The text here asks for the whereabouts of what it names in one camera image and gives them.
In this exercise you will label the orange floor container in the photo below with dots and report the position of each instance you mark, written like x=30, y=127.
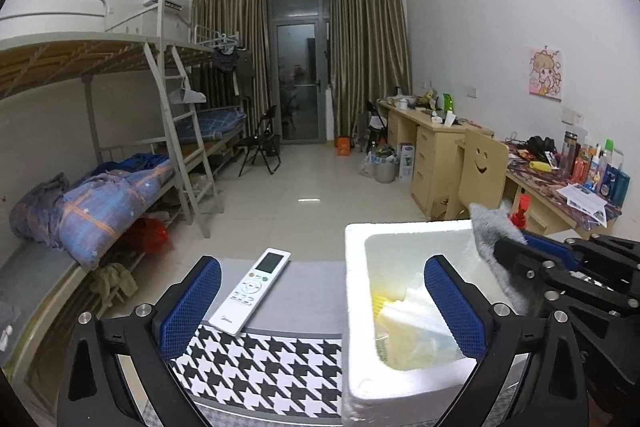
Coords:
x=343, y=147

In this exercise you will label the grey fluffy cloth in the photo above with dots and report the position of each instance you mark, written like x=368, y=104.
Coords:
x=492, y=227

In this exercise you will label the wooden chair with smiley cutout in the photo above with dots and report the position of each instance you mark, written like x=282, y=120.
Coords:
x=480, y=167

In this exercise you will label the black folding chair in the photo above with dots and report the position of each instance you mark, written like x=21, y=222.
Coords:
x=260, y=142

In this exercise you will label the grey trash bin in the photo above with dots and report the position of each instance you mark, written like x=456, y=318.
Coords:
x=380, y=164

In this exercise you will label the white metal bunk bed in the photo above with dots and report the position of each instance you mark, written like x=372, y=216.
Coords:
x=60, y=57

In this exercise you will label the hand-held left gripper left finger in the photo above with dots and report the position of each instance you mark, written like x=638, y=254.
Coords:
x=192, y=307

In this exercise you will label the brown curtain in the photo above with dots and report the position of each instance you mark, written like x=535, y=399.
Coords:
x=370, y=52
x=230, y=47

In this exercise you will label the white carton box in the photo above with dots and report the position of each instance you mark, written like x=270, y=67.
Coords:
x=406, y=162

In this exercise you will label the dark hanging clothes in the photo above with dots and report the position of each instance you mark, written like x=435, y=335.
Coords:
x=229, y=58

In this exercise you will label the black headphones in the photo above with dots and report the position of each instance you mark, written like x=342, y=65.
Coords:
x=540, y=146

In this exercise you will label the wooden desk with printed cover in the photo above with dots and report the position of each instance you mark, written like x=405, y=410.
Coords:
x=560, y=197

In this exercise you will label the glass balcony door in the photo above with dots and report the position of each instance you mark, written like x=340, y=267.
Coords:
x=299, y=72

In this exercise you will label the white double wall socket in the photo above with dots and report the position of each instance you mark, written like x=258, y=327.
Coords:
x=571, y=116

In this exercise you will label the white remote control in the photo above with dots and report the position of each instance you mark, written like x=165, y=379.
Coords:
x=250, y=289

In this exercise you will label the wooden desk with drawers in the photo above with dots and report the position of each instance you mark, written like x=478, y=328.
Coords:
x=432, y=157

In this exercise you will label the cartoon wall poster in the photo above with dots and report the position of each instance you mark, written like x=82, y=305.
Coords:
x=546, y=74

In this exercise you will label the yellow object on desk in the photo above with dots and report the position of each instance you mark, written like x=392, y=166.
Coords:
x=540, y=166

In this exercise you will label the white bed ladder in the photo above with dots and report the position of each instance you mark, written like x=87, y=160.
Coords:
x=190, y=167

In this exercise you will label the houndstooth tablecloth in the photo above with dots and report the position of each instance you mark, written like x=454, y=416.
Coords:
x=260, y=367

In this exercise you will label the printed paper sheets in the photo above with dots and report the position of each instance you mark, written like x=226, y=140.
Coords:
x=585, y=202

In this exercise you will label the white smooth tissue sheet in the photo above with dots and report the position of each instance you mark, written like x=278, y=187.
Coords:
x=415, y=332

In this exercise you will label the blue plaid quilt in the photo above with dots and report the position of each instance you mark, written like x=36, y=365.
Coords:
x=105, y=202

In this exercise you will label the row of toiletry bottles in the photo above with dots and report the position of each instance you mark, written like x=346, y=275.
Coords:
x=600, y=172

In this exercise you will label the white clothes hanger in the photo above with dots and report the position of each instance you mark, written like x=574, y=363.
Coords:
x=187, y=96

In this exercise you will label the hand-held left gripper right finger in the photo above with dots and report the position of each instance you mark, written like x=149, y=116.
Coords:
x=455, y=307

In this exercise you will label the red plastic bag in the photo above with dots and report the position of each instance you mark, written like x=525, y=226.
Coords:
x=150, y=234

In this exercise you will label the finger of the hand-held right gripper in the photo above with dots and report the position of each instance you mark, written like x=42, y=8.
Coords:
x=555, y=247
x=530, y=264

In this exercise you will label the blue plaid mattress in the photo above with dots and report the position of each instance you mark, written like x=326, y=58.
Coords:
x=215, y=124

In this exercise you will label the yellow foam sponge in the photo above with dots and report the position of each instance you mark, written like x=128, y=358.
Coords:
x=385, y=302

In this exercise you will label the white foam box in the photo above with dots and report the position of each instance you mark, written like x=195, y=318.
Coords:
x=357, y=307

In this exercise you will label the green bottle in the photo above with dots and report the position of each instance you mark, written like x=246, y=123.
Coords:
x=449, y=103

